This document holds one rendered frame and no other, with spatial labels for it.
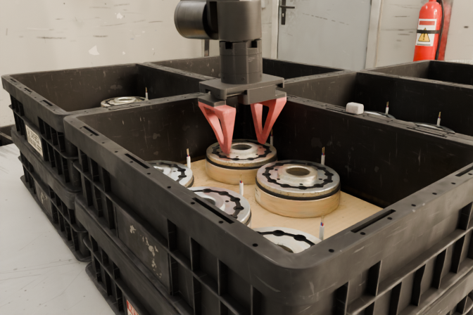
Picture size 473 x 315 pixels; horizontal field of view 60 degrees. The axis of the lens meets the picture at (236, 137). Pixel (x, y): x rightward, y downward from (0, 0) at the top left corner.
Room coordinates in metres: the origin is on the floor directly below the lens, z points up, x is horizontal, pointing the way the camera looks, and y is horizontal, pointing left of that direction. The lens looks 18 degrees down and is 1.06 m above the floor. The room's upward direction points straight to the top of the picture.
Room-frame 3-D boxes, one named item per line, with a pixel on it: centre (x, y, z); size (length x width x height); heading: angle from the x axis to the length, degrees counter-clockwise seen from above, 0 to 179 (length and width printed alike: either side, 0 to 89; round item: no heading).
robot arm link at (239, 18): (0.55, 0.00, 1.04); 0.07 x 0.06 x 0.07; 49
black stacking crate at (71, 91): (0.73, 0.23, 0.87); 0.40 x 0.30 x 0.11; 38
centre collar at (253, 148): (0.55, -0.01, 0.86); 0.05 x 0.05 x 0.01
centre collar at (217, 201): (0.38, 0.04, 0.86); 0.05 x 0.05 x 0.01
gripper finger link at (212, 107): (0.54, 0.01, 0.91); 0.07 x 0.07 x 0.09; 33
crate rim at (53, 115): (0.73, 0.23, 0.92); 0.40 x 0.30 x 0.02; 38
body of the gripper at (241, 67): (0.55, -0.01, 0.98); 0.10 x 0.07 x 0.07; 123
